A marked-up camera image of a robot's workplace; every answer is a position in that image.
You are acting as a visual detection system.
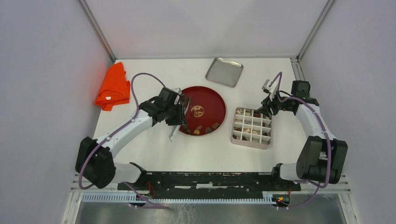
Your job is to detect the silver serving tongs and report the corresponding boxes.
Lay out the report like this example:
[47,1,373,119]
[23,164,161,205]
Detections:
[169,94,191,142]

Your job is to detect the pink tin box with dividers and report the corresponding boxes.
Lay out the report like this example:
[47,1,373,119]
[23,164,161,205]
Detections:
[230,107,272,150]

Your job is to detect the red round plate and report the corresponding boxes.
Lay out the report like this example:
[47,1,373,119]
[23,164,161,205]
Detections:
[179,86,226,136]

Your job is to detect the silver tin lid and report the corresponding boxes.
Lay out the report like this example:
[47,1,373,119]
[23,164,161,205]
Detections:
[205,57,244,88]

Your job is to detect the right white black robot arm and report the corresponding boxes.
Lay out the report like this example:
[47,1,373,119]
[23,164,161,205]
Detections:
[259,79,348,190]

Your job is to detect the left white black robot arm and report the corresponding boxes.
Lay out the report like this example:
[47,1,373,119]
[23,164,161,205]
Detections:
[75,87,191,190]

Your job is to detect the dark round chocolate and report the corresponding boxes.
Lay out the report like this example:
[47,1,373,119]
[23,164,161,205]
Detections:
[205,127,212,134]

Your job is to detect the brown chocolate piece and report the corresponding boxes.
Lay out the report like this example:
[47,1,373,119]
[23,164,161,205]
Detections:
[212,122,220,130]

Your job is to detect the orange folded cloth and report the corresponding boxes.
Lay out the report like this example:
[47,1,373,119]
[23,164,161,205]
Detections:
[94,62,131,111]

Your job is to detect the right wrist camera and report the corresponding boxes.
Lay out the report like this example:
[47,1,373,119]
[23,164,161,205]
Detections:
[262,79,278,101]

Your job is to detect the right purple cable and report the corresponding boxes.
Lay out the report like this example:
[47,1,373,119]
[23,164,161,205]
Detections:
[268,71,333,208]

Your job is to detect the purple cable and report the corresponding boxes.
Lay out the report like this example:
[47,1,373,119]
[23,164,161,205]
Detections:
[78,72,166,190]
[268,71,333,208]

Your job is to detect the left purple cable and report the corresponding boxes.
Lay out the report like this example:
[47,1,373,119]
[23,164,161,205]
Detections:
[78,72,166,190]

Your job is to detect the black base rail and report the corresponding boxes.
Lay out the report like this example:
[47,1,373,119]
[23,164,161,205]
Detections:
[117,171,301,199]

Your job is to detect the white slotted cable duct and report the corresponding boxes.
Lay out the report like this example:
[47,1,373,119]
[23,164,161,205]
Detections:
[82,193,275,205]

